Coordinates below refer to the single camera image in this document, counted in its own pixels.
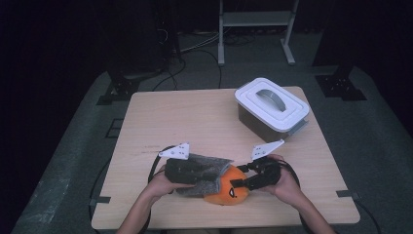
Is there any person's left hand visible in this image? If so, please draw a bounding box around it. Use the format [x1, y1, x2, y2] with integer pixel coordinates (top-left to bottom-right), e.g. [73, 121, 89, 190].
[142, 165, 193, 204]

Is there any black floor cable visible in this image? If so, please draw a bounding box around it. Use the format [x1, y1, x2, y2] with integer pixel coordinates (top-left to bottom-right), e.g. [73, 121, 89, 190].
[179, 48, 223, 91]
[152, 58, 187, 92]

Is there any person's right hand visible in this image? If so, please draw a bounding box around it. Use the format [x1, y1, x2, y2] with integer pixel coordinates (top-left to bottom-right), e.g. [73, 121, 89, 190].
[262, 155, 305, 204]

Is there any black stand base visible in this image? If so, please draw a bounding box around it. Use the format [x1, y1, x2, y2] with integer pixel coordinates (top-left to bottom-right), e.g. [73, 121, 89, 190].
[315, 64, 368, 101]
[96, 69, 164, 106]

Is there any white-lidded plastic container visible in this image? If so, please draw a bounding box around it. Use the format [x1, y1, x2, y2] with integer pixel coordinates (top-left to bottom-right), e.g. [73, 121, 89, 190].
[234, 77, 311, 134]

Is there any left hand-held gripper cable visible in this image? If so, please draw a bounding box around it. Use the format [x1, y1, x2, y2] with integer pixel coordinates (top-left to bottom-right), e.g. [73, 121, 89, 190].
[139, 145, 178, 234]

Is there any grey floor cable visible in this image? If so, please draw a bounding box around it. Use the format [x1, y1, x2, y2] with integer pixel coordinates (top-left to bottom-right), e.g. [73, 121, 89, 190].
[179, 32, 220, 53]

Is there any hand-held gripper cable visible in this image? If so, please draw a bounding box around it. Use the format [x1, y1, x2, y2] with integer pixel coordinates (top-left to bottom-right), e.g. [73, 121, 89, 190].
[139, 145, 178, 234]
[279, 159, 315, 234]

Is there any black cable under table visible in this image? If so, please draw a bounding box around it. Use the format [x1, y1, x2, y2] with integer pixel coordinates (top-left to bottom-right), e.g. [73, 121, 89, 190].
[88, 159, 111, 234]
[354, 198, 383, 234]

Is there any right hand-held gripper cable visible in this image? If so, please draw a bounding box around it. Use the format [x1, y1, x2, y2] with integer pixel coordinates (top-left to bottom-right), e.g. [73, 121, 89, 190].
[279, 159, 315, 234]

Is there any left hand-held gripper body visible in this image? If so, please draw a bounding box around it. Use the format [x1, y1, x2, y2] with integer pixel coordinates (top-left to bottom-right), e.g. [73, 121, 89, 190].
[158, 141, 196, 184]

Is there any white metal stand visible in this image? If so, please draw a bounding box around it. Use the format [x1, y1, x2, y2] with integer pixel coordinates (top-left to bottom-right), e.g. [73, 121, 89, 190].
[217, 0, 300, 67]

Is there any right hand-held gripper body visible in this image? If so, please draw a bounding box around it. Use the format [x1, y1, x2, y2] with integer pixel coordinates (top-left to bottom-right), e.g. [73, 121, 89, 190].
[250, 139, 285, 191]

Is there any smoky transparent storage box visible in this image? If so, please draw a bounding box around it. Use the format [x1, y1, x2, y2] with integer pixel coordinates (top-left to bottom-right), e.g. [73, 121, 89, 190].
[238, 103, 309, 143]

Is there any black cable bundle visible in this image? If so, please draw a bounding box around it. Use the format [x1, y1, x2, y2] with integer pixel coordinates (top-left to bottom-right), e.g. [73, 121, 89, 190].
[223, 32, 257, 47]

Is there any black tape strip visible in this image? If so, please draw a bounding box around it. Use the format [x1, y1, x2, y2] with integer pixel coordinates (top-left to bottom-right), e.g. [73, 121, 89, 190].
[89, 195, 112, 207]
[335, 189, 360, 200]

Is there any orange fruit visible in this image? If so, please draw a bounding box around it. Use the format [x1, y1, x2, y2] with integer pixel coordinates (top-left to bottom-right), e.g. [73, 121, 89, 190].
[204, 165, 250, 207]

